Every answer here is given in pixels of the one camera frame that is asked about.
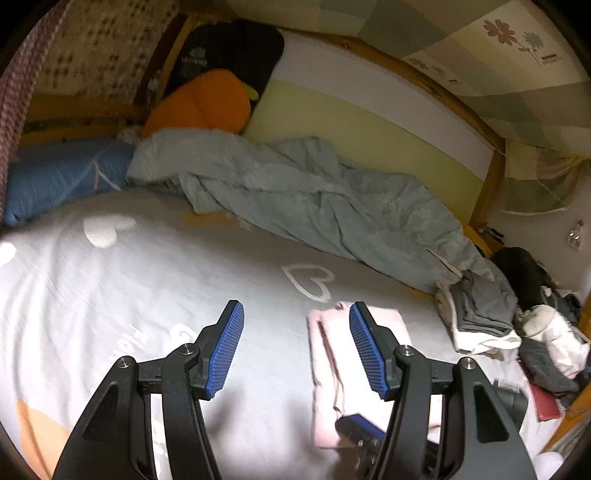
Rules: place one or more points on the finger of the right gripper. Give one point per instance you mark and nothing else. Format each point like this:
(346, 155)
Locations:
(361, 432)

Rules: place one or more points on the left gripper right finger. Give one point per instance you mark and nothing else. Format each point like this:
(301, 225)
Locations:
(376, 346)

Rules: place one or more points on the wooden bed frame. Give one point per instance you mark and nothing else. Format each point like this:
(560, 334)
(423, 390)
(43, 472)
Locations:
(107, 72)

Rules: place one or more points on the red notebook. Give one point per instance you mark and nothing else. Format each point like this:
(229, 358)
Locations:
(546, 404)

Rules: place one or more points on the pink printed t-shirt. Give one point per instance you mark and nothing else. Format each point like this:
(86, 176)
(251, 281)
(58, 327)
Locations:
(341, 387)

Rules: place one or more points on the folded dark grey garment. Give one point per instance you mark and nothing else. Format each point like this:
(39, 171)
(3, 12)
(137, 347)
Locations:
(482, 306)

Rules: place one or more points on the grey-green crumpled blanket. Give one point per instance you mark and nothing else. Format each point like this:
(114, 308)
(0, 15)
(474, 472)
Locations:
(302, 189)

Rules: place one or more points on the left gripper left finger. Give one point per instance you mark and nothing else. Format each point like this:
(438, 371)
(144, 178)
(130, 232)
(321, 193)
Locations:
(216, 347)

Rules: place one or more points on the orange plush pillow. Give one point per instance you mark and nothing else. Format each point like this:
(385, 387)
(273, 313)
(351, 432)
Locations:
(215, 100)

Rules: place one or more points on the green and white mattress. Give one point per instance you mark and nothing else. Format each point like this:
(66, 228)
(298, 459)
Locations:
(373, 117)

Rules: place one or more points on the grey printed bed sheet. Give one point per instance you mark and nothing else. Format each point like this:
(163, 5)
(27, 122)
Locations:
(138, 273)

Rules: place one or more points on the checkered floral curtain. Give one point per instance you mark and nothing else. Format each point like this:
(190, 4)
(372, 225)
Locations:
(506, 60)

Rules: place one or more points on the blue pillow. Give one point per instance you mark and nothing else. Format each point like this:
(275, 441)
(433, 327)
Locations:
(48, 176)

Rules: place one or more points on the wall power socket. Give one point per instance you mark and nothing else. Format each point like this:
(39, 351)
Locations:
(575, 236)

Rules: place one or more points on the white plush toy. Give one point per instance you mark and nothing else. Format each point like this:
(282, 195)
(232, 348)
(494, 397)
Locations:
(567, 346)

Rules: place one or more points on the folded white garment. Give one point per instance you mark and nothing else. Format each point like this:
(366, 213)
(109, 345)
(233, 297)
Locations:
(471, 334)

